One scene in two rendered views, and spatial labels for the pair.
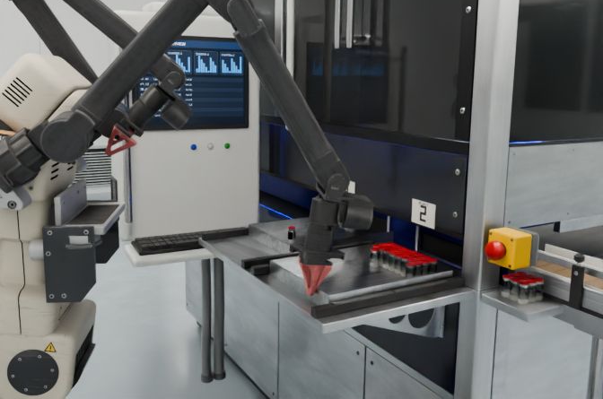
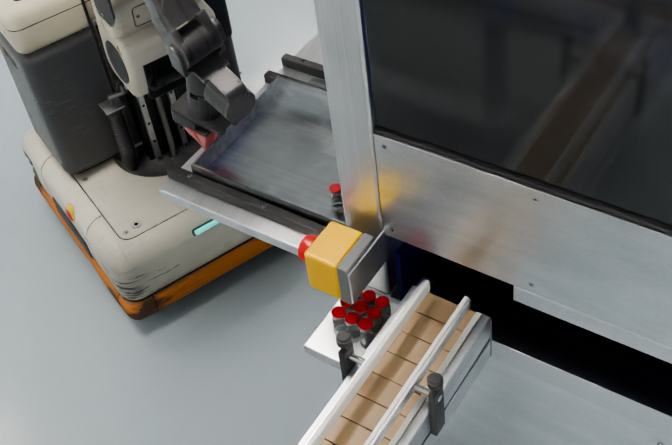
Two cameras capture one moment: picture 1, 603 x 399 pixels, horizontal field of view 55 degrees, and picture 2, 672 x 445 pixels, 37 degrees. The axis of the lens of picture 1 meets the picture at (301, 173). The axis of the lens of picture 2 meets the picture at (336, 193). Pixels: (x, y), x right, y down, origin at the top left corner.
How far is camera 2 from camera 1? 173 cm
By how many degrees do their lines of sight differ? 68
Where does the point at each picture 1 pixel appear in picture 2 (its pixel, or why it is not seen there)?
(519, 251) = (315, 273)
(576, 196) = (552, 272)
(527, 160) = (415, 167)
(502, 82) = (336, 34)
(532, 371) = (478, 424)
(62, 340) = (121, 49)
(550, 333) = (512, 408)
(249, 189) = not seen: outside the picture
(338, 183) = (174, 57)
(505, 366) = not seen: hidden behind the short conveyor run
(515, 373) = not seen: hidden behind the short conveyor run
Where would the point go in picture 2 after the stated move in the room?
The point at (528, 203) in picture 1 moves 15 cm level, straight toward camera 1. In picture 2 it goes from (430, 225) to (317, 242)
